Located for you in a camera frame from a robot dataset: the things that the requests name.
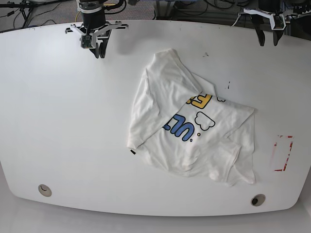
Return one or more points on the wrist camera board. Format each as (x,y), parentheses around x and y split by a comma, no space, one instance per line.
(279,23)
(86,41)

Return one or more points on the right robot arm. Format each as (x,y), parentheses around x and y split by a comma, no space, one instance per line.
(97,7)

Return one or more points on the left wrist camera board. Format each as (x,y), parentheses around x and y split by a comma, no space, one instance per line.
(279,23)

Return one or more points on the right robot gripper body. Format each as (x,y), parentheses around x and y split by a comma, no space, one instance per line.
(95,25)

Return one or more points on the white printed T-shirt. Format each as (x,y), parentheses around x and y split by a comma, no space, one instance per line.
(178,127)

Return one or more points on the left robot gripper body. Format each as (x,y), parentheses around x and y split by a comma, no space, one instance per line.
(270,16)

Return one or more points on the white power strip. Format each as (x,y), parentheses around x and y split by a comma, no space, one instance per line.
(300,11)

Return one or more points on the black tripod stand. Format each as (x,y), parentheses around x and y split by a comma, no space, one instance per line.
(21,14)

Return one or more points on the table cable grommet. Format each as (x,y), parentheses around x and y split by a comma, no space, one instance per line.
(44,190)
(258,200)

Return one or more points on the right table cable grommet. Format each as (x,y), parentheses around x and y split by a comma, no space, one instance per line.
(258,200)

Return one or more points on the left table cable grommet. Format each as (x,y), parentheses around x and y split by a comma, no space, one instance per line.
(44,190)

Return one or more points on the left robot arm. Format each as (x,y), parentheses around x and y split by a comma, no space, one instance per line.
(271,11)

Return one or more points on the red tape rectangle marking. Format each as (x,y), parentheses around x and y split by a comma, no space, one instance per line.
(281,152)

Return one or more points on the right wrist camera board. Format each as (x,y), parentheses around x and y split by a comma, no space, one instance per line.
(86,41)

